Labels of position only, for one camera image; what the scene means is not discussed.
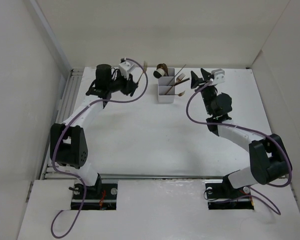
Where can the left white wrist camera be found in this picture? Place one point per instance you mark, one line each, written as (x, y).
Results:
(126, 67)

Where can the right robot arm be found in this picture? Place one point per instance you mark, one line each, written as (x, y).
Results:
(267, 154)

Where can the beige spoon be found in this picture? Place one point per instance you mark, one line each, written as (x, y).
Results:
(160, 72)

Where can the rose gold fork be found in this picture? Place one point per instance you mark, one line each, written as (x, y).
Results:
(179, 79)

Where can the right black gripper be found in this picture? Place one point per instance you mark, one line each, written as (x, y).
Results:
(195, 80)

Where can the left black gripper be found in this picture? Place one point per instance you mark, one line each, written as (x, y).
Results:
(130, 85)

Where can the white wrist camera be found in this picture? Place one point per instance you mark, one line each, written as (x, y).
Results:
(218, 77)
(126, 67)

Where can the aluminium rail front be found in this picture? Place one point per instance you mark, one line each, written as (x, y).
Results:
(155, 177)

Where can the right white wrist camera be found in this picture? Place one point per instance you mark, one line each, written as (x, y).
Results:
(218, 77)

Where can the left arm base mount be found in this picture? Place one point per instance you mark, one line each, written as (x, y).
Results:
(101, 196)

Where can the black chopstick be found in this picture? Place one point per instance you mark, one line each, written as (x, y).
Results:
(181, 81)

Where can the white three-compartment utensil holder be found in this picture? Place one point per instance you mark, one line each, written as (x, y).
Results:
(163, 85)

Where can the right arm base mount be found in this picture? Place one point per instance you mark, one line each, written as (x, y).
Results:
(220, 195)

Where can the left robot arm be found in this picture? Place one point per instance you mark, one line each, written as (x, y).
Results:
(68, 145)

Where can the gold fork green handle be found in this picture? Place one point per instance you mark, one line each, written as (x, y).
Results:
(180, 94)
(145, 66)

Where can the brown wooden spoon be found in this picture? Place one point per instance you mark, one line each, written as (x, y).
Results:
(165, 68)

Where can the black spoon wooden handle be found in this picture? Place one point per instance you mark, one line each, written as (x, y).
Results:
(156, 74)

